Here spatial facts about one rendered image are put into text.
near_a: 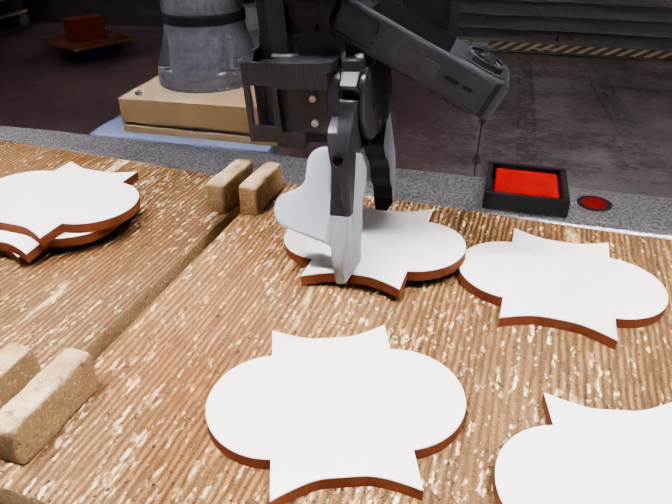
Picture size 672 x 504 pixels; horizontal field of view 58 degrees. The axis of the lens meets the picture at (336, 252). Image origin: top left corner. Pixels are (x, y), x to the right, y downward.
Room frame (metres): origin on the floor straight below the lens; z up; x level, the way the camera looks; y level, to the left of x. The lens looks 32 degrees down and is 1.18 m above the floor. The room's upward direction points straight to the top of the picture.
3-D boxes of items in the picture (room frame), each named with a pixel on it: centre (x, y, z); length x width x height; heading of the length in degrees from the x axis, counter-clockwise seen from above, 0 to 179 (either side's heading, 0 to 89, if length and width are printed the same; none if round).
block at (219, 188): (0.48, 0.09, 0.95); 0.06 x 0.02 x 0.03; 160
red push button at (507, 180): (0.53, -0.18, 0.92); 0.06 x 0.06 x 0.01; 75
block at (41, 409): (0.22, 0.15, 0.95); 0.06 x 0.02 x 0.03; 162
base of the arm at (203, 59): (0.91, 0.19, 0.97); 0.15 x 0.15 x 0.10
